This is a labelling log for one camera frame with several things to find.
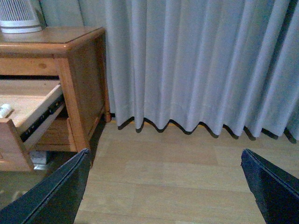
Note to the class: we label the white medicine bottle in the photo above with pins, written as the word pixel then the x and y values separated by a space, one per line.
pixel 5 110

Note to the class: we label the white cylindrical air purifier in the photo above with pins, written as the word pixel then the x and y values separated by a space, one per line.
pixel 19 16

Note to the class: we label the grey curtain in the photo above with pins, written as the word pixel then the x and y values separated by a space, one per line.
pixel 228 63

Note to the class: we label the wooden drawer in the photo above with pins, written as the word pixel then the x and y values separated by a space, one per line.
pixel 35 105
pixel 58 137

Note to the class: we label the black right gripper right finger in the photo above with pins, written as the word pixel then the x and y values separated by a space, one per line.
pixel 275 190

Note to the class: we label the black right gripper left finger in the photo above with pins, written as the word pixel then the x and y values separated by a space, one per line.
pixel 56 199

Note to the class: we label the wooden nightstand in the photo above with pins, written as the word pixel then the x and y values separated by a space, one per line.
pixel 75 56

